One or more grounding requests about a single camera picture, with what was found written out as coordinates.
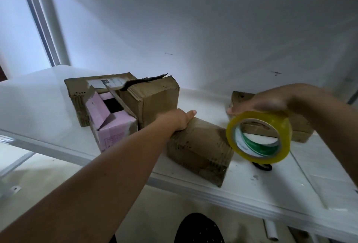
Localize person's left hand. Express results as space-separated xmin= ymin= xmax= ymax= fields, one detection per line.
xmin=154 ymin=108 xmax=198 ymax=133

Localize person's right hand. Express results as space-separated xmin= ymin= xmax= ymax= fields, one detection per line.
xmin=226 ymin=85 xmax=305 ymax=118

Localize corrugated cardboard box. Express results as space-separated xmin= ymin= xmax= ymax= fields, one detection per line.
xmin=119 ymin=73 xmax=181 ymax=129

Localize small cardboard box red label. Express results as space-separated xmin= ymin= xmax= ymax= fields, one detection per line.
xmin=167 ymin=116 xmax=235 ymax=188

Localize yellow tape roll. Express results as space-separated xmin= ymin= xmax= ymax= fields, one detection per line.
xmin=225 ymin=110 xmax=293 ymax=166

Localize pink carton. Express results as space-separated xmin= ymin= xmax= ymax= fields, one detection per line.
xmin=82 ymin=86 xmax=139 ymax=153

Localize black handled scissors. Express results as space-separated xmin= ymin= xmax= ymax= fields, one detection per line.
xmin=251 ymin=162 xmax=273 ymax=172

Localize long cardboard box white label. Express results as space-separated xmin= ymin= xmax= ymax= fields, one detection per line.
xmin=64 ymin=71 xmax=138 ymax=128

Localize person's right forearm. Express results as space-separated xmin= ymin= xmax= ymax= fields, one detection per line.
xmin=293 ymin=83 xmax=358 ymax=187

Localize person's left forearm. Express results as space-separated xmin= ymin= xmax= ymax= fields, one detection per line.
xmin=0 ymin=120 xmax=177 ymax=243

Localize person's black trousers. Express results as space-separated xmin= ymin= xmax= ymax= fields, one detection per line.
xmin=109 ymin=212 xmax=226 ymax=243

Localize white tube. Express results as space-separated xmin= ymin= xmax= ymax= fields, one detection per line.
xmin=263 ymin=219 xmax=279 ymax=242

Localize white metal shelf rack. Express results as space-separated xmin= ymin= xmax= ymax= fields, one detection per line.
xmin=0 ymin=0 xmax=358 ymax=243

